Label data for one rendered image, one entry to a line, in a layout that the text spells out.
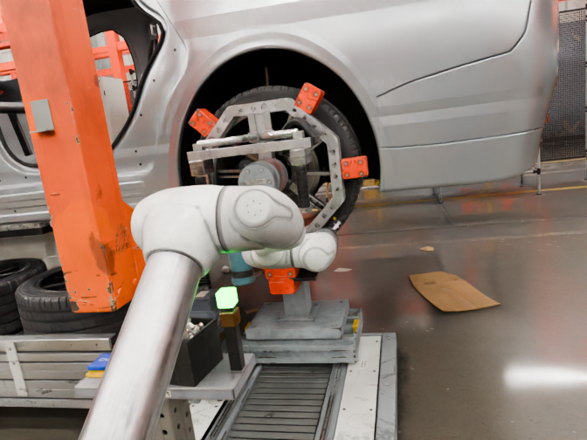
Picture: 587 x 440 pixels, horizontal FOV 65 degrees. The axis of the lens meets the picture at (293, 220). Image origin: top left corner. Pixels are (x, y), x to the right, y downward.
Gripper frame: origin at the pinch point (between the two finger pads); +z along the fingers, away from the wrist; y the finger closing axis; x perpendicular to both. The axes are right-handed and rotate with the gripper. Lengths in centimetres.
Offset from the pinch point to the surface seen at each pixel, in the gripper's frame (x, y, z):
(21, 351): 60, -103, -37
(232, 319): 7, -14, -71
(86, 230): 59, -37, -47
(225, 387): -1, -25, -77
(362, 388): -45, -34, -18
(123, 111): 288, -167, 394
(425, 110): 1, 53, 5
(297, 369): -26, -55, -2
